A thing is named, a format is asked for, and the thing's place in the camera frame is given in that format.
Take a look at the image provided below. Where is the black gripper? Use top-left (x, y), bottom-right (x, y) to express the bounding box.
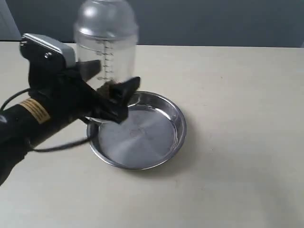
top-left (19, 41), bottom-right (141, 123)

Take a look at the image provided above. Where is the clear plastic shaker bottle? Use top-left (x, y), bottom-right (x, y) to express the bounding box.
top-left (74, 0), bottom-right (138, 89)

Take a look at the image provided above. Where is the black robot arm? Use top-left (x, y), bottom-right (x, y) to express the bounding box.
top-left (0, 41), bottom-right (141, 182)

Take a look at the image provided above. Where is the round stainless steel plate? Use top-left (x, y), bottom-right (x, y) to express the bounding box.
top-left (86, 91), bottom-right (187, 171)

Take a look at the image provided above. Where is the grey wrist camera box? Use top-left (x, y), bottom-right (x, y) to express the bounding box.
top-left (22, 33), bottom-right (76, 67)

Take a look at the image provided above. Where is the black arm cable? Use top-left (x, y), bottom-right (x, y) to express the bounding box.
top-left (0, 87), bottom-right (92, 152)

